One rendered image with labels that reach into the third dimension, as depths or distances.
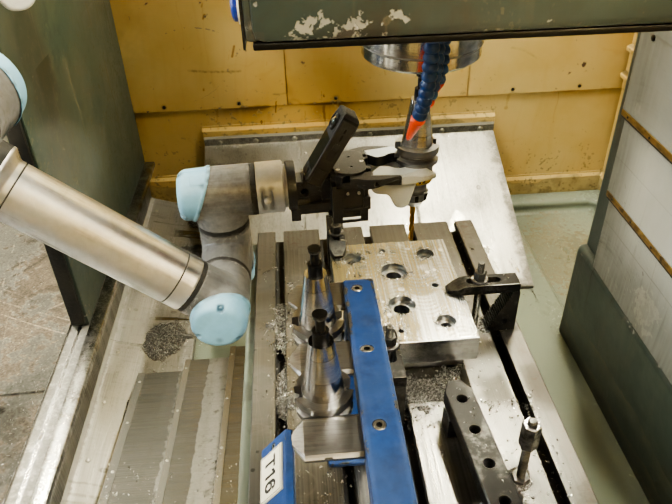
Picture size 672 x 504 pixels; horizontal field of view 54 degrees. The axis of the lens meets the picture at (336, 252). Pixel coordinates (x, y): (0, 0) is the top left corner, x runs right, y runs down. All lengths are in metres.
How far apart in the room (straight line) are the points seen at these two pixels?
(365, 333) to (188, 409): 0.69
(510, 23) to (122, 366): 1.25
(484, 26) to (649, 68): 0.71
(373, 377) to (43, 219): 0.42
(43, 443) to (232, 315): 0.57
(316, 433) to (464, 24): 0.40
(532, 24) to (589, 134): 1.70
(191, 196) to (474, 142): 1.30
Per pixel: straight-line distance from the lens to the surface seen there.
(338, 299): 0.82
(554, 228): 2.18
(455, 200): 1.94
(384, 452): 0.65
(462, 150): 2.06
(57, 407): 1.37
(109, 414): 1.51
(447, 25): 0.56
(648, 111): 1.25
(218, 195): 0.92
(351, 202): 0.95
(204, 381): 1.45
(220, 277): 0.88
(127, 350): 1.64
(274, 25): 0.54
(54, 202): 0.83
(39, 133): 1.35
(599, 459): 1.49
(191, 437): 1.32
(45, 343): 2.81
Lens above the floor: 1.74
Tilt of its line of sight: 36 degrees down
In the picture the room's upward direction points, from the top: 2 degrees counter-clockwise
